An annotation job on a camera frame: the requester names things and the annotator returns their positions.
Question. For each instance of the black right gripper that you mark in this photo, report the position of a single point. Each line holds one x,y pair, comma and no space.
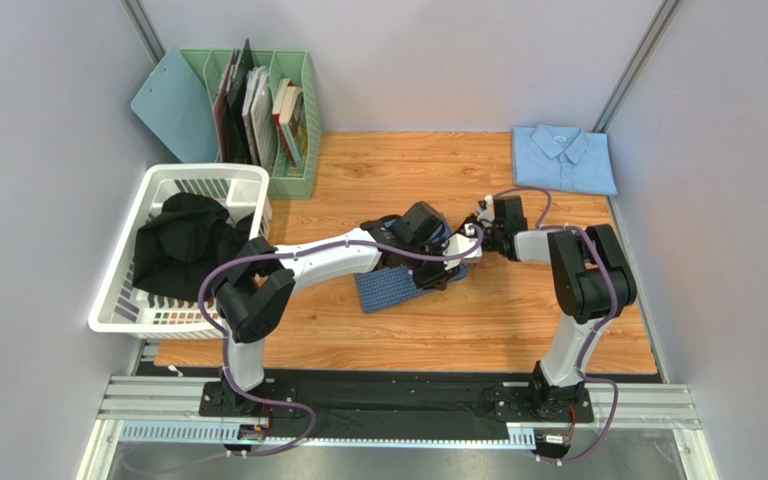
491,242

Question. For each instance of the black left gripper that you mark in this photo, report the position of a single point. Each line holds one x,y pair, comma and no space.
437,279

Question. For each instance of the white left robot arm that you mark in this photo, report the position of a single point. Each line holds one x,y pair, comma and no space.
245,299

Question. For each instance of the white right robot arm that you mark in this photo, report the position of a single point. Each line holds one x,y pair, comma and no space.
592,281

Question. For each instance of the folded light blue shirt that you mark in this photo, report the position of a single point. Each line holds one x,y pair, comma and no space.
562,158

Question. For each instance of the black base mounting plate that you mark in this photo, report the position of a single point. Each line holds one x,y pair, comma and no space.
389,405

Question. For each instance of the green plastic file rack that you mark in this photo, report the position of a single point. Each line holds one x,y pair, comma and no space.
296,65

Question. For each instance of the dark brown folder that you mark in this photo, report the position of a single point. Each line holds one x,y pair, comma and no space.
227,108

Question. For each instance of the white paper folder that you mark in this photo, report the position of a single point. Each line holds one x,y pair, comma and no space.
257,118

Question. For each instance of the red spine book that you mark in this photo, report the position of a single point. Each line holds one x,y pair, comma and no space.
289,114

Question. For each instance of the black shirt in basket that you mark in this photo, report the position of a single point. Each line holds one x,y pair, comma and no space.
192,235

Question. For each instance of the light blue clipboard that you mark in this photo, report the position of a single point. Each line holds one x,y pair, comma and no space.
174,105

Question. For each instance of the white plastic laundry basket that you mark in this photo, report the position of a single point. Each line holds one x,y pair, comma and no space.
122,308

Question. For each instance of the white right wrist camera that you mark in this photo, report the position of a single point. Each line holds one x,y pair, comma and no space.
485,211

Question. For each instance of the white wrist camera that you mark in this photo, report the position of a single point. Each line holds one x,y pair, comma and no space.
464,246
485,211

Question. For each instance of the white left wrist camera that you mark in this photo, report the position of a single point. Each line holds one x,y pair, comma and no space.
464,246

